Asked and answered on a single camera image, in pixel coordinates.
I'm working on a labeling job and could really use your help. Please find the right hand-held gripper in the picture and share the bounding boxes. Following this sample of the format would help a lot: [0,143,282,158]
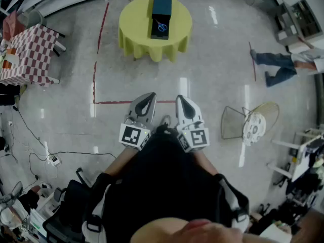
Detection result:
[175,94,210,153]

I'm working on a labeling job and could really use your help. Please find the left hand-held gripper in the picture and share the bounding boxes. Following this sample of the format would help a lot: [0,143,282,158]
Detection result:
[118,92,157,151]

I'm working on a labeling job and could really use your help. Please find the blue scissors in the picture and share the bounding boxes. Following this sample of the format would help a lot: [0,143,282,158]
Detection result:
[154,19,169,32]

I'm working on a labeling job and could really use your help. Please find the dark teal box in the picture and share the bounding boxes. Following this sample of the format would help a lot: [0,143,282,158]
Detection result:
[150,0,173,41]

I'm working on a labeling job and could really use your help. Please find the person's right forearm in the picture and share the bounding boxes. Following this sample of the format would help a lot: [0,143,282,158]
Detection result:
[193,148,219,177]

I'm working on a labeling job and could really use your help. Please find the person's left forearm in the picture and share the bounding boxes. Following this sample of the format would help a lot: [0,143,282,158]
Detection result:
[104,145,139,177]

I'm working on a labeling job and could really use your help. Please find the person's grey shoe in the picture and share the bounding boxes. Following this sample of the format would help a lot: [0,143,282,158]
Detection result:
[159,115,174,130]

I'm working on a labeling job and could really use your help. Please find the red floor tape line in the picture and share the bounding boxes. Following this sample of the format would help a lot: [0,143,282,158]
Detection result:
[92,2,178,105]

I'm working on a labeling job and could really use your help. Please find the patterned round seat cushion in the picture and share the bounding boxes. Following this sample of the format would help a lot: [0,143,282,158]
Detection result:
[242,112,267,147]

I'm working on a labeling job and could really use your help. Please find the person's black clothing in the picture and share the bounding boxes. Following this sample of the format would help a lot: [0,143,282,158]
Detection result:
[83,127,250,243]

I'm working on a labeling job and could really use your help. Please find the round table with yellow-green cloth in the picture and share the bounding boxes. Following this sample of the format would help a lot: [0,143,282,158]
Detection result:
[118,0,193,63]

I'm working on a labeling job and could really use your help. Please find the white power strip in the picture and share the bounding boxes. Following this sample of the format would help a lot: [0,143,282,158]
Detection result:
[47,154,62,167]

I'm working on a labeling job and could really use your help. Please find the person's face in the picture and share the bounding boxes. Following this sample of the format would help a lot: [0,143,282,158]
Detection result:
[129,218,245,243]

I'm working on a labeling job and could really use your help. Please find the black office chair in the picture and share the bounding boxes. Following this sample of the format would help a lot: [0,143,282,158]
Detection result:
[42,168,109,243]

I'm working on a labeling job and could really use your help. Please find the white metal rack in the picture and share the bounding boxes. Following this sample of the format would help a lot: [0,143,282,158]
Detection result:
[266,127,324,187]

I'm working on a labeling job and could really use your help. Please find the table with red checkered cloth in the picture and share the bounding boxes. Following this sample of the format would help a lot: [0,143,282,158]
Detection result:
[0,23,67,87]

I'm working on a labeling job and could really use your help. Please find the grey plastic chair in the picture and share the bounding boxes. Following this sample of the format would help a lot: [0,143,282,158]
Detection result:
[17,8,66,38]

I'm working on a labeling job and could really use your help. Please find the grey equipment cart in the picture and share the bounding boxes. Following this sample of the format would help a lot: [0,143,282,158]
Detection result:
[274,0,324,48]

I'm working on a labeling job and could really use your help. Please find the grey standing fan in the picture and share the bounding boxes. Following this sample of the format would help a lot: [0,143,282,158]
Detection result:
[0,181,24,212]

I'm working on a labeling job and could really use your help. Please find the gold wire chair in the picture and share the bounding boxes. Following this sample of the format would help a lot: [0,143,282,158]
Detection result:
[220,101,280,146]

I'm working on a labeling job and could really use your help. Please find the black floor cable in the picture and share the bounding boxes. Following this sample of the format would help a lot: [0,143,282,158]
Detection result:
[12,105,117,161]

